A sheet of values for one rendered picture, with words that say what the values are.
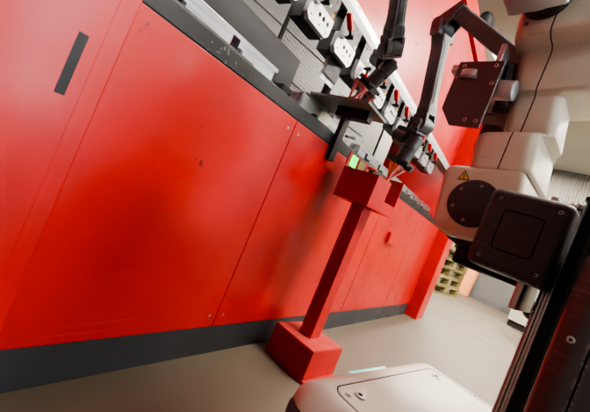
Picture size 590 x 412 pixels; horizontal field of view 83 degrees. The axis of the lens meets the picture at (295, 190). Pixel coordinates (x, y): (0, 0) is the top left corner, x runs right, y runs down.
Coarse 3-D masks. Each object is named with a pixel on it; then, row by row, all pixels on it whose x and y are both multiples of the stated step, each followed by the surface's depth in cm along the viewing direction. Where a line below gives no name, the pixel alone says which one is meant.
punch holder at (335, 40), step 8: (336, 16) 132; (344, 16) 130; (336, 24) 131; (344, 24) 131; (336, 32) 130; (344, 32) 132; (360, 32) 140; (320, 40) 134; (328, 40) 132; (336, 40) 130; (344, 40) 133; (352, 40) 138; (320, 48) 133; (328, 48) 131; (336, 48) 131; (344, 48) 135; (352, 48) 139; (336, 56) 134; (344, 56) 137; (352, 56) 141; (344, 64) 138
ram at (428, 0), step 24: (360, 0) 134; (384, 0) 147; (408, 0) 162; (432, 0) 181; (456, 0) 205; (360, 24) 139; (384, 24) 152; (408, 24) 169; (408, 48) 177; (456, 48) 229; (408, 72) 186; (432, 144) 252; (456, 144) 301
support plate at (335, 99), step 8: (320, 96) 129; (328, 96) 126; (336, 96) 124; (328, 104) 135; (336, 104) 131; (344, 104) 127; (352, 104) 124; (360, 104) 120; (368, 104) 117; (376, 112) 122; (376, 120) 131; (384, 120) 129
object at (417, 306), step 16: (480, 128) 305; (464, 144) 309; (464, 160) 306; (400, 176) 335; (416, 176) 327; (432, 176) 318; (416, 192) 323; (432, 192) 315; (432, 208) 311; (448, 240) 298; (432, 256) 301; (432, 272) 298; (416, 288) 302; (432, 288) 310; (416, 304) 299
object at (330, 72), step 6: (330, 60) 136; (324, 66) 136; (330, 66) 137; (336, 66) 140; (324, 72) 135; (330, 72) 138; (336, 72) 142; (324, 78) 138; (330, 78) 140; (336, 78) 143; (330, 84) 142
